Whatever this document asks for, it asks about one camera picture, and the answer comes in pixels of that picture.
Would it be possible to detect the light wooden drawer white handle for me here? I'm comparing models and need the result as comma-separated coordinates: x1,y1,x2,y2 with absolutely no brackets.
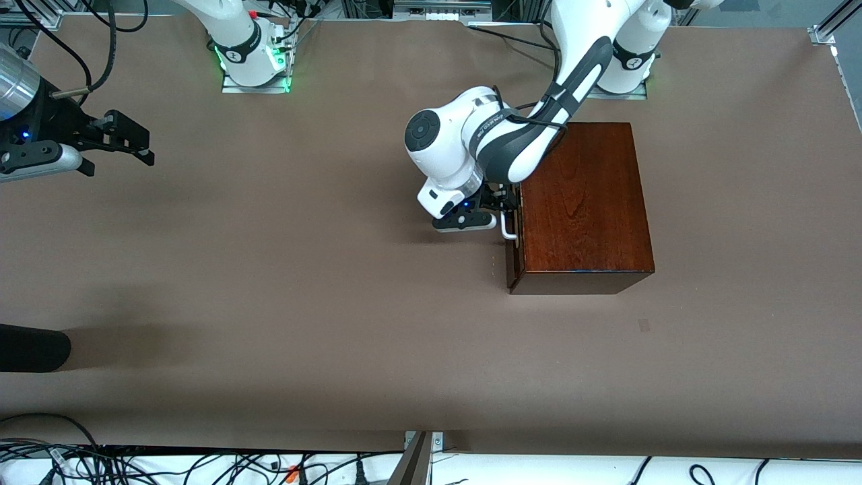
499,183,527,290

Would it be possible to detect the dark wooden drawer cabinet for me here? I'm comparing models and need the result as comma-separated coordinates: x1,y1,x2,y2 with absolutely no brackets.
506,121,656,296

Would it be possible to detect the brown paper table cover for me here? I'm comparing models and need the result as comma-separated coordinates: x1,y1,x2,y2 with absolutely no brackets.
0,13,862,459

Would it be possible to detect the grey electronics box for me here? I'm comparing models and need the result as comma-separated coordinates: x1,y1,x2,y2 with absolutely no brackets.
394,0,492,21

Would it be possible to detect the black rounded cylinder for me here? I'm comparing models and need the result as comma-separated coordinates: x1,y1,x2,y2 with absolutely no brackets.
0,324,72,373

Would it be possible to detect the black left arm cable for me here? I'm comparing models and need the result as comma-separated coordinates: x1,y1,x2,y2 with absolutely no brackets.
492,20,573,156

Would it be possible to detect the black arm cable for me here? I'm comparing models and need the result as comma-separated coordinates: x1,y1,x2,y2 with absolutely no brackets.
13,0,150,102
492,20,573,156

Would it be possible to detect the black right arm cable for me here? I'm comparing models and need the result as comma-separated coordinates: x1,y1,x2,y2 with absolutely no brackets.
13,0,150,102

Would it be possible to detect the aluminium frame profile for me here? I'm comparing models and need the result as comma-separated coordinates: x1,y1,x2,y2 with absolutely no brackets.
808,0,862,132
0,0,65,31

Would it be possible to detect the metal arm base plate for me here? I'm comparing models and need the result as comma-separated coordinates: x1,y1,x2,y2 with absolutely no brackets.
585,81,649,100
221,24,297,94

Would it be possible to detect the black cable on table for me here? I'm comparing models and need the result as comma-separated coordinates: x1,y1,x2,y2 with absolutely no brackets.
468,22,561,53

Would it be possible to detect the small metal mounting bracket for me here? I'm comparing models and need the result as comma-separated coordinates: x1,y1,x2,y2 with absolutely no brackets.
404,431,445,453

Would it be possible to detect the dark grey metal post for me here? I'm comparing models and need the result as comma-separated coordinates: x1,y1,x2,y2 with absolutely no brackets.
387,431,433,485

